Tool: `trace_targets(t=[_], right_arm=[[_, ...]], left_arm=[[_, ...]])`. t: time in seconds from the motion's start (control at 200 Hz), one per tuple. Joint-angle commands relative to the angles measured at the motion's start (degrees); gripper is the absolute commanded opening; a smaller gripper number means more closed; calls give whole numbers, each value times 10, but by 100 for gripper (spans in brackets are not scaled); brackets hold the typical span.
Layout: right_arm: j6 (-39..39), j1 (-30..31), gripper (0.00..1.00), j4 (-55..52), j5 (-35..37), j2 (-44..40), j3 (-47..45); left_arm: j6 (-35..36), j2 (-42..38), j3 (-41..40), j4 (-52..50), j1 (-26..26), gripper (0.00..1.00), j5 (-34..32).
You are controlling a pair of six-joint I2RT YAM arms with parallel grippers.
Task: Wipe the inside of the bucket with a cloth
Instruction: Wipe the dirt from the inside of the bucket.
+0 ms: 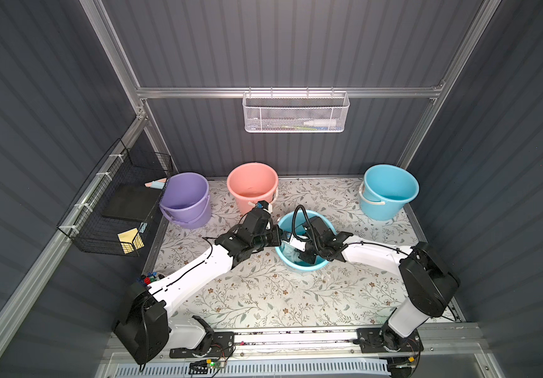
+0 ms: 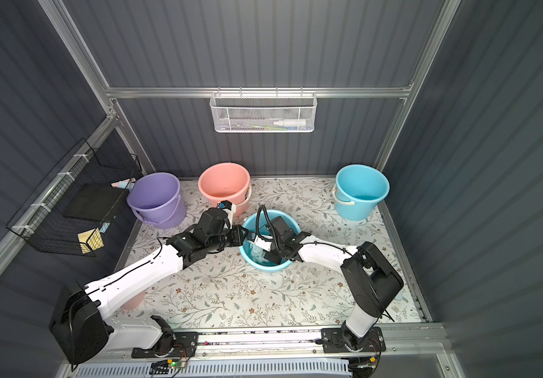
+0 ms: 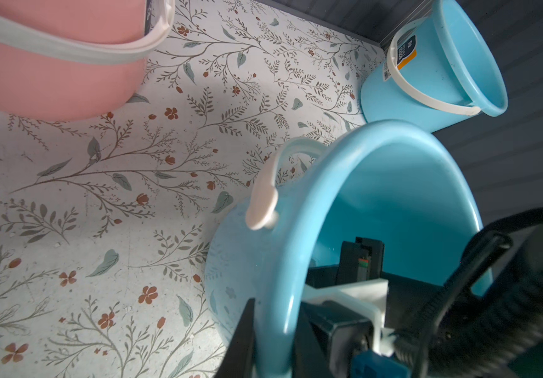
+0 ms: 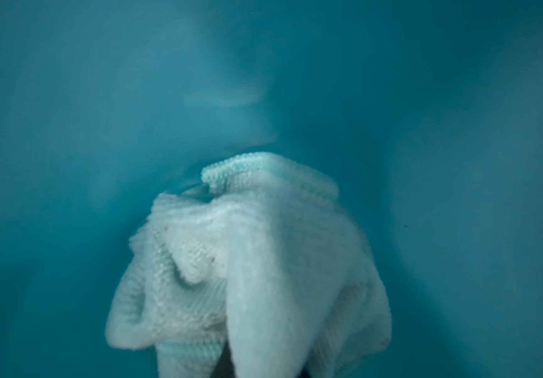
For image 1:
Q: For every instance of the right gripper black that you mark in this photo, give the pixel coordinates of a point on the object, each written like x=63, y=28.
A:
x=307, y=250

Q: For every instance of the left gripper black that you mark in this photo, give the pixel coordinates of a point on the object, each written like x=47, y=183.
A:
x=275, y=235

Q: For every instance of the light green cloth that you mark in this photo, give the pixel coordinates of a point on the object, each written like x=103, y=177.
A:
x=295, y=258

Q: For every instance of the blue bucket with label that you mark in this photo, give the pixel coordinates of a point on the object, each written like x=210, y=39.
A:
x=285, y=224

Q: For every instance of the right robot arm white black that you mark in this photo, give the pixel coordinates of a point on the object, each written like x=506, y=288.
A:
x=429, y=282

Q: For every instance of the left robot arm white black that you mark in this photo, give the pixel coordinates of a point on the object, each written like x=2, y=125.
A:
x=144, y=323

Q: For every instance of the pink plastic bucket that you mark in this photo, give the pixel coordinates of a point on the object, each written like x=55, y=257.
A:
x=253, y=182

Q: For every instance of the purple plastic bucket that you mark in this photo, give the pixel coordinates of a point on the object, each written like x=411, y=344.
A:
x=186, y=200

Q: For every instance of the floral patterned table mat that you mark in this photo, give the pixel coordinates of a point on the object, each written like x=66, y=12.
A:
x=264, y=292

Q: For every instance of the pastel card in basket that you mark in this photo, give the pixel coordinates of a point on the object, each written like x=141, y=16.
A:
x=157, y=184

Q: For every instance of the pink cup with pens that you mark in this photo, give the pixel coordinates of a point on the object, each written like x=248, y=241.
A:
x=151, y=277

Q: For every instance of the white spray bottle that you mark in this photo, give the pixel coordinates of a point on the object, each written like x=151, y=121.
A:
x=321, y=124

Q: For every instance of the yellow sticky note pad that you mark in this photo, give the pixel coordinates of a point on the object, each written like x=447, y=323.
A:
x=130, y=241

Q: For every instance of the black box in basket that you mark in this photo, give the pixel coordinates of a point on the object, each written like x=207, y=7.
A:
x=131, y=203

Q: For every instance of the white ventilation grille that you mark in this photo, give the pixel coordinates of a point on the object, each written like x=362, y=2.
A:
x=328, y=367

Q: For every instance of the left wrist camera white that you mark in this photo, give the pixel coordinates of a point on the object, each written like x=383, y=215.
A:
x=264, y=205

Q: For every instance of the blue bucket white handle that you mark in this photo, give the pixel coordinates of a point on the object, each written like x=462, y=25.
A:
x=385, y=190

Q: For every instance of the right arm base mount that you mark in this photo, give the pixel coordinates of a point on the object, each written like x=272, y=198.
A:
x=382, y=339

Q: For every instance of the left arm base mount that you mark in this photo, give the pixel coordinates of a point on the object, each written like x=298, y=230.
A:
x=194, y=338

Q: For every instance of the white wire wall basket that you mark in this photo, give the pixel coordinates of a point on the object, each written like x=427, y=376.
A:
x=286, y=111

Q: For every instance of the black wire side basket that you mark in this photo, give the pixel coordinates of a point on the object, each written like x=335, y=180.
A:
x=83, y=223

